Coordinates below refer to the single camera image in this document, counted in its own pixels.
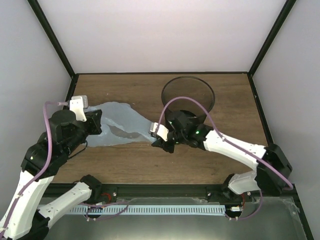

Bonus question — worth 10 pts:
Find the light blue plastic trash bag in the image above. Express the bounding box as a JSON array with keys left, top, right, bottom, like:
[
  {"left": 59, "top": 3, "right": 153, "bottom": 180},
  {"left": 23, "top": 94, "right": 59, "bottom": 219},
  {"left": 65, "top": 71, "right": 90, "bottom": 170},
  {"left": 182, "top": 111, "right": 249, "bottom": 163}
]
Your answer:
[{"left": 86, "top": 102, "right": 156, "bottom": 147}]

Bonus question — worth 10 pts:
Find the black mesh trash bin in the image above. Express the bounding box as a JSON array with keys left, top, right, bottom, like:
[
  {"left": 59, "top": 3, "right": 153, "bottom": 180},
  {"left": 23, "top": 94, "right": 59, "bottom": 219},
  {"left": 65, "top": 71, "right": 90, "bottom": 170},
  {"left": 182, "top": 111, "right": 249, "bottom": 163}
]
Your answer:
[{"left": 161, "top": 76, "right": 216, "bottom": 123}]

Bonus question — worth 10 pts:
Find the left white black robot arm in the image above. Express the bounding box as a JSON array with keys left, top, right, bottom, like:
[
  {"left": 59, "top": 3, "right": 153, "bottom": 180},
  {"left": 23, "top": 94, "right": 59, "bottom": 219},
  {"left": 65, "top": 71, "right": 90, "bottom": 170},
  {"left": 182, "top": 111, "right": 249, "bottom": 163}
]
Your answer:
[{"left": 0, "top": 109, "right": 102, "bottom": 240}]

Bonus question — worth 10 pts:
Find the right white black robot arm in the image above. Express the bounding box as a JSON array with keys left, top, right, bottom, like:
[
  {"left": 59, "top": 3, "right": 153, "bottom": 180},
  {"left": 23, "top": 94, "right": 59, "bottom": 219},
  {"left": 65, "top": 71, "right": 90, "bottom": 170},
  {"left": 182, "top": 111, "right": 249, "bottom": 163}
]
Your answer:
[{"left": 150, "top": 110, "right": 293, "bottom": 202}]

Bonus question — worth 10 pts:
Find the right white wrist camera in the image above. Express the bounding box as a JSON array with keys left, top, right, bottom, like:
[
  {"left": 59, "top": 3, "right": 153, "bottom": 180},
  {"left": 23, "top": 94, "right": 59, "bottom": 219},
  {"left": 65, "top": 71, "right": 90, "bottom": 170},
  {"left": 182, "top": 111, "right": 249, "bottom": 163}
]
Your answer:
[{"left": 149, "top": 122, "right": 169, "bottom": 142}]

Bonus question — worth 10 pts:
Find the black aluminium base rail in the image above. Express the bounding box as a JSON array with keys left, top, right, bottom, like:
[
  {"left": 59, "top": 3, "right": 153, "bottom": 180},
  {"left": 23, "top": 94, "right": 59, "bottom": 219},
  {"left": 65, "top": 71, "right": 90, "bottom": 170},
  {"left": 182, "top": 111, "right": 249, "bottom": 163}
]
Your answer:
[{"left": 43, "top": 183, "right": 298, "bottom": 204}]

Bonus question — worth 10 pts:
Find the light blue slotted cable duct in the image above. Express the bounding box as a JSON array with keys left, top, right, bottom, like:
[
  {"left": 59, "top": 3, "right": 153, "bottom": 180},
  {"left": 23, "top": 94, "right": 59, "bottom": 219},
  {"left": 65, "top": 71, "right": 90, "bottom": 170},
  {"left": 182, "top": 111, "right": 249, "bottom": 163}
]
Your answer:
[{"left": 69, "top": 205, "right": 226, "bottom": 216}]

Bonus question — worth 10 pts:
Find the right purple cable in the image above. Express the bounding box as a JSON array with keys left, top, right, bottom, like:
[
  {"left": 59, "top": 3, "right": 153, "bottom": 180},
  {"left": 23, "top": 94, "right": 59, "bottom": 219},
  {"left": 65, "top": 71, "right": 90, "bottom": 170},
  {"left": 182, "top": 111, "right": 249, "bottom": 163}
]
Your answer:
[{"left": 156, "top": 96, "right": 294, "bottom": 221}]

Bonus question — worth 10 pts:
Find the left black frame post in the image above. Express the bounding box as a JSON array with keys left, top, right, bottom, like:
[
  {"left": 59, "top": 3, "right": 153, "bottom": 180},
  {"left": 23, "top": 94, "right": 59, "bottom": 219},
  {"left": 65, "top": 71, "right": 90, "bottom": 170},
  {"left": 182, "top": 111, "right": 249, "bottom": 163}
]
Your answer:
[{"left": 27, "top": 0, "right": 76, "bottom": 79}]

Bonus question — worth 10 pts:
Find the black frame post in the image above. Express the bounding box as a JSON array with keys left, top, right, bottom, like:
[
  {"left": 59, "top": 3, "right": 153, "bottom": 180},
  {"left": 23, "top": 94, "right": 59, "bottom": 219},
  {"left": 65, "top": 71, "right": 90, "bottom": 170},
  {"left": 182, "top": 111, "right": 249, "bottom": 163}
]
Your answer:
[
  {"left": 27, "top": 0, "right": 76, "bottom": 79},
  {"left": 248, "top": 0, "right": 296, "bottom": 77}
]

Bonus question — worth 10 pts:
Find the right black frame post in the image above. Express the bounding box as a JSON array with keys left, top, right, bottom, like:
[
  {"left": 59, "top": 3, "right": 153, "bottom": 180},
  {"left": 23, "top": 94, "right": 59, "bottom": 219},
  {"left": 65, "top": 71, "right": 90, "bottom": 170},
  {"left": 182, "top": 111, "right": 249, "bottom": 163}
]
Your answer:
[{"left": 248, "top": 0, "right": 296, "bottom": 77}]

